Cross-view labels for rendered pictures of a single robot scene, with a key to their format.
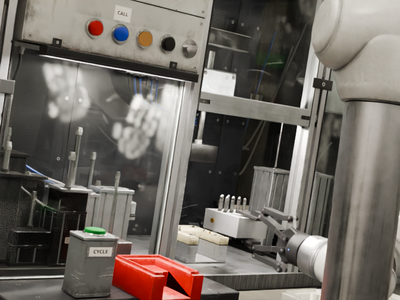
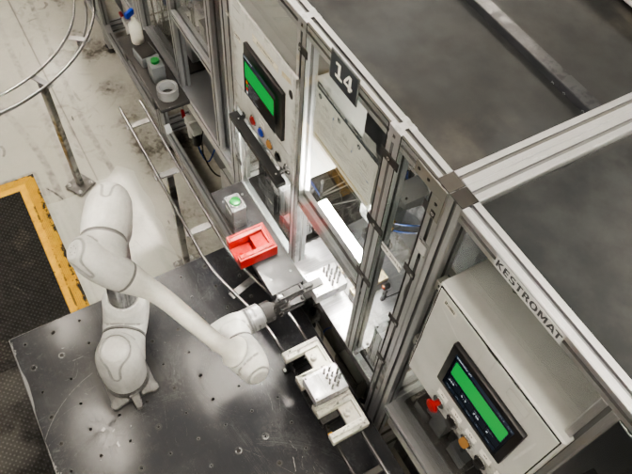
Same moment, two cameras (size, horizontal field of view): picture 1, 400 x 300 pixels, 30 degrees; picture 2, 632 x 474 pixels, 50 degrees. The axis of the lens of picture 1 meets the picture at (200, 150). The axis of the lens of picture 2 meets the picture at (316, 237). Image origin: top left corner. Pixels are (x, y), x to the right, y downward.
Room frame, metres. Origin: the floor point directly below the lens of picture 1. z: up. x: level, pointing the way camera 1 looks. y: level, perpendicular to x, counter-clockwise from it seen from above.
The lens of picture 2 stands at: (1.86, -1.31, 3.10)
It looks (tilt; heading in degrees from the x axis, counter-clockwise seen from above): 56 degrees down; 95
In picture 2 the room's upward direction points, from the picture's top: 5 degrees clockwise
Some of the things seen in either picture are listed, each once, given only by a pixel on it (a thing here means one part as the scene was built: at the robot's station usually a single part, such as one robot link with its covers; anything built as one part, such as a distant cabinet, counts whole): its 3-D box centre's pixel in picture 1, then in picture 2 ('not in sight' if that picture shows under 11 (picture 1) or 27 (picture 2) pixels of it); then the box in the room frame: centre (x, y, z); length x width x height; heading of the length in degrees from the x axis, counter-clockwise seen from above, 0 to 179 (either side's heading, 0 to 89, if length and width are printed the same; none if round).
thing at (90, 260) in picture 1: (88, 261); (237, 210); (1.42, 0.18, 0.97); 0.08 x 0.08 x 0.12; 39
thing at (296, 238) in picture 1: (294, 246); (274, 308); (1.65, -0.24, 1.02); 0.09 x 0.07 x 0.08; 39
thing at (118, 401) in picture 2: not in sight; (129, 381); (1.15, -0.48, 0.71); 0.22 x 0.18 x 0.06; 129
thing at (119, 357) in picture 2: not in sight; (119, 358); (1.14, -0.45, 0.85); 0.18 x 0.16 x 0.22; 102
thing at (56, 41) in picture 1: (123, 60); (257, 145); (1.51, 0.18, 1.37); 0.36 x 0.04 x 0.04; 129
